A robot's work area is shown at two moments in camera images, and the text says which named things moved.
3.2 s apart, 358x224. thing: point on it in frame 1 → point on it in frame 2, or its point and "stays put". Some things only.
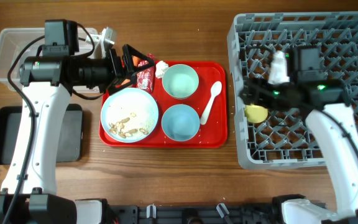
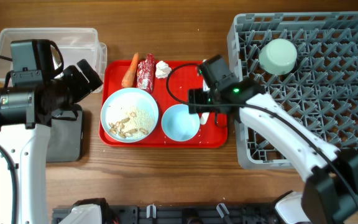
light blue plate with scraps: (129, 115) stays put
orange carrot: (135, 61) stays put
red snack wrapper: (146, 78) stays put
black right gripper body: (265, 93) → (198, 96)
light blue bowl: (180, 122) stays put
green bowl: (179, 81) → (278, 56)
